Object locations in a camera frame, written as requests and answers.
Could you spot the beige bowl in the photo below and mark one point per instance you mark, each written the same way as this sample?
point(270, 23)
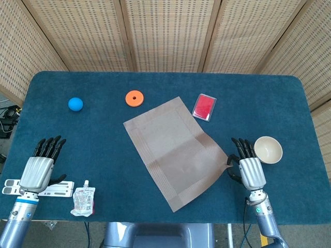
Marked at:
point(269, 151)

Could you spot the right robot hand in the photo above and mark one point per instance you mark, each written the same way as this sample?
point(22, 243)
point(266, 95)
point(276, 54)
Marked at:
point(252, 174)

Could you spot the silver drink pouch white cap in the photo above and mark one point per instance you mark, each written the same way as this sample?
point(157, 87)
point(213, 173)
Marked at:
point(82, 201)

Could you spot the woven rattan folding screen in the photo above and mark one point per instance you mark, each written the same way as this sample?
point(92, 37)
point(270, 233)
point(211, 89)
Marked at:
point(168, 33)

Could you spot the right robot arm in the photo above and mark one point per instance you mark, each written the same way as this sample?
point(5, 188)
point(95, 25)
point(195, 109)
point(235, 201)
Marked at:
point(266, 222)

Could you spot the blue ball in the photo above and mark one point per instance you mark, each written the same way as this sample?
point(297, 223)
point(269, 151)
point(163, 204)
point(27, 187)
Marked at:
point(75, 104)

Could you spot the grey-blue robot torso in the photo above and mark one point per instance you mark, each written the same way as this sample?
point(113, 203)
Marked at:
point(160, 235)

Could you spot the white folding stand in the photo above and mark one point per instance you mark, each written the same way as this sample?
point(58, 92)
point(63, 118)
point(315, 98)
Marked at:
point(62, 189)

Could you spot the red pad in clear case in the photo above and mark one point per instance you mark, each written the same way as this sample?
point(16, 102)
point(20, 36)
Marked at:
point(204, 106)

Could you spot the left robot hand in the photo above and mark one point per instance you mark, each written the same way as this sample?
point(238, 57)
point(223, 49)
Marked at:
point(36, 174)

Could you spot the teal table cloth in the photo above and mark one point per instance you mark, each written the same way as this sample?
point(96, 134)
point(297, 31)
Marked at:
point(77, 134)

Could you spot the brown woven placemat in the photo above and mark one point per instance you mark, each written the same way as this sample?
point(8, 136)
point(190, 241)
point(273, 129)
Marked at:
point(168, 144)

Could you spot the white table leg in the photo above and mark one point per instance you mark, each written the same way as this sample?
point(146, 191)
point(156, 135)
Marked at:
point(229, 235)

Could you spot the orange disc with hole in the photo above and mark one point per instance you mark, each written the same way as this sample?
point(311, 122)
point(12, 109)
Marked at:
point(130, 102)

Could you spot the crumpled clear plastic bag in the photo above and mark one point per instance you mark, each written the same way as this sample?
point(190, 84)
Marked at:
point(50, 225)

